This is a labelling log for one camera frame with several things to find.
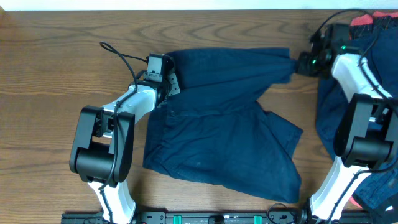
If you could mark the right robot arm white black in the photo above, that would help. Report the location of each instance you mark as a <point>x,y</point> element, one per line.
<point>366,137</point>

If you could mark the navy blue shorts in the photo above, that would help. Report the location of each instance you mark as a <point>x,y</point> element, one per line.
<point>216,132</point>

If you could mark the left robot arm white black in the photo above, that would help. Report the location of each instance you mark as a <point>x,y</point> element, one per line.
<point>103,145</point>

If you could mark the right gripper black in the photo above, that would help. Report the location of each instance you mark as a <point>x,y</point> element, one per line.
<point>303,66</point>

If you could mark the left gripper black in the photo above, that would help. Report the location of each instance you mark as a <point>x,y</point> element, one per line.
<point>175,82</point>

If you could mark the black mounting rail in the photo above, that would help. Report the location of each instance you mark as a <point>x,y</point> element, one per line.
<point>276,216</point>

